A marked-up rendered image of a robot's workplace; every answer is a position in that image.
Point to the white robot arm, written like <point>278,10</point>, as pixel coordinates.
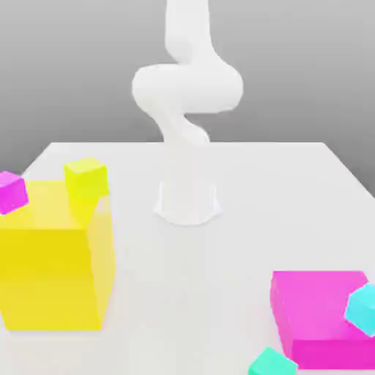
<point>187,85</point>

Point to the small cyan cube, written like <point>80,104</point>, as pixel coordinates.
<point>363,310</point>

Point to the small magenta cube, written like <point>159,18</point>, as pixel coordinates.
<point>11,192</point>

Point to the small teal green cube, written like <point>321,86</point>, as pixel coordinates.
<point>271,363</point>

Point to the small yellow-green cube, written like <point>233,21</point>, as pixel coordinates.
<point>86,178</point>

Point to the large yellow box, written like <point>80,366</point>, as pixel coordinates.
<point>44,272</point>

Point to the large magenta box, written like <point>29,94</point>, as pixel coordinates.
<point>313,310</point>

